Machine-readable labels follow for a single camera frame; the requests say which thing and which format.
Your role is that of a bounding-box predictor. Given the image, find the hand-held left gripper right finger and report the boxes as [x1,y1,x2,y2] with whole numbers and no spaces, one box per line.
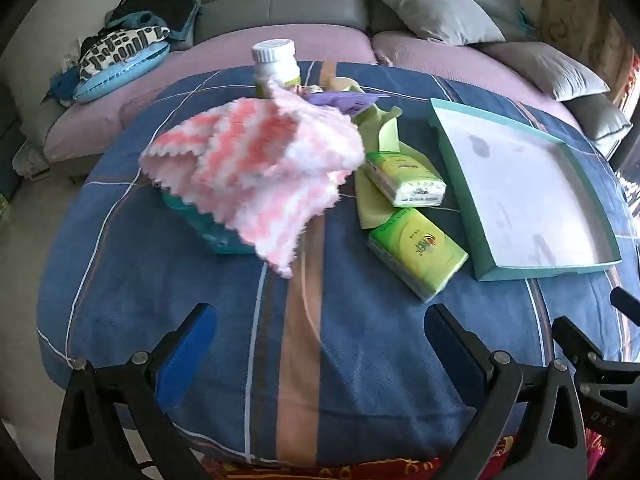
[424,302,588,480]

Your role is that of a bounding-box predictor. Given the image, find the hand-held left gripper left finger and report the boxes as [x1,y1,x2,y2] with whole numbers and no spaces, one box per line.
[54,302,219,480]

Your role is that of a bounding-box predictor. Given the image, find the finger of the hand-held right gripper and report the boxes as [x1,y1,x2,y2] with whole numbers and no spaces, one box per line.
[552,316,640,436]
[610,286,640,322]

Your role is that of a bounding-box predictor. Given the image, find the green tissue pack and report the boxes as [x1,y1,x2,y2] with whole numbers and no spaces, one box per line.
[361,151,447,208]
[368,208,470,304]

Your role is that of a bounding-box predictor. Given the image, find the teal rimmed white tray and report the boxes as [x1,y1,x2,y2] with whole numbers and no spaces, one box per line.
[427,97,622,282]

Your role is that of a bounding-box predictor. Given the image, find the pink white fluffy cloth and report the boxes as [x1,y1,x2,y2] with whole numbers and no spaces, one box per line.
[138,91,366,280]

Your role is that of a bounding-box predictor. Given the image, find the light green cloth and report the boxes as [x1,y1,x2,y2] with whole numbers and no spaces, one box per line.
[345,77,436,231]

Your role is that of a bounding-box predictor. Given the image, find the purple tissue pack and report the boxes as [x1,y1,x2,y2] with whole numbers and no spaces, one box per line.
[305,89,391,116]

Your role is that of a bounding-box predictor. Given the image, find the blue plaid blanket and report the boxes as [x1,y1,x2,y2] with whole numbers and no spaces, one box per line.
[36,62,640,466]

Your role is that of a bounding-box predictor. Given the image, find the teal plastic toy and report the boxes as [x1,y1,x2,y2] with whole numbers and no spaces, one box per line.
[162,190,256,255]

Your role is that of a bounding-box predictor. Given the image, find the red patterned tablecloth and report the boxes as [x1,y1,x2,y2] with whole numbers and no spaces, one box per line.
[197,432,621,480]

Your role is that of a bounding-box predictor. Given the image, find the grey leather cushion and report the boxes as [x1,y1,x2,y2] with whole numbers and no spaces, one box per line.
[565,94,633,142]

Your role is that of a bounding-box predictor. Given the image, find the grey square cushion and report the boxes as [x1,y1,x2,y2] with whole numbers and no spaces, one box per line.
[480,41,611,102]
[367,0,506,46]

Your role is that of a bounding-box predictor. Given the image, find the pink sofa seat cover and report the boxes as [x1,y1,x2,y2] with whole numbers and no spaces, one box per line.
[42,22,376,161]
[372,30,581,126]

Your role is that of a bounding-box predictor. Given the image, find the beige patterned curtain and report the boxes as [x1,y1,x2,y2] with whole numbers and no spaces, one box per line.
[537,0,636,111]

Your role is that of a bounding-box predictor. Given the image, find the white pill bottle green label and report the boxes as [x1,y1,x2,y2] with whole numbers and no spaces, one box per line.
[251,40,302,98]

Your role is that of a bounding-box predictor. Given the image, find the black white patterned blue cushion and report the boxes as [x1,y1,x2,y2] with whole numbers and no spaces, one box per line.
[72,25,172,104]

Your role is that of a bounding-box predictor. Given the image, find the dark teal bag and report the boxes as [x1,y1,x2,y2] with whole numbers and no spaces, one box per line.
[105,0,201,41]

